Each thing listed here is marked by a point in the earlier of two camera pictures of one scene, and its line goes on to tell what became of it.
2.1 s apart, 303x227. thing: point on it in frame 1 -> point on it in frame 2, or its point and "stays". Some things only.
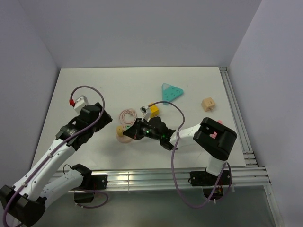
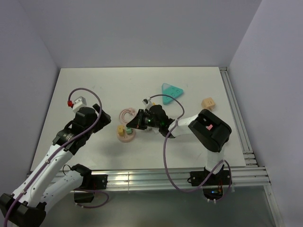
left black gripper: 104,120 stays
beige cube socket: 208,104 stays
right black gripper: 135,131 -> 138,122
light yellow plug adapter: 120,130 stays
